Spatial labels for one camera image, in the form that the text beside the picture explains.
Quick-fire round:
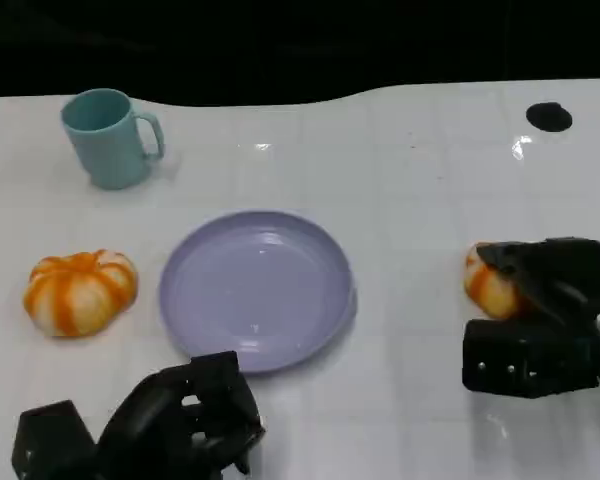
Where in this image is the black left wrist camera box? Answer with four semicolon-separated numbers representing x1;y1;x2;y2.
11;399;99;480

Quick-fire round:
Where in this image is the black round table grommet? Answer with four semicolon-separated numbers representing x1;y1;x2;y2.
525;101;574;133

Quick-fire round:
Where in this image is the pale green mug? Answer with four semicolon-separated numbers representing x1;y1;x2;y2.
60;88;166;191

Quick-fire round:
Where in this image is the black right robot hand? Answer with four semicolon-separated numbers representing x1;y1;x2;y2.
476;236;600;327

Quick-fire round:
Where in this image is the lilac plate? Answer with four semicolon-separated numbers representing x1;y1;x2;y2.
158;210;358;376

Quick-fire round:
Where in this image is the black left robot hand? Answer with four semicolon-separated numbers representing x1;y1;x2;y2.
96;350;267;480

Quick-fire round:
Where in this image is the orange and white bread roll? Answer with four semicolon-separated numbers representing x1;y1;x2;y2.
463;242;532;320
22;249;140;339

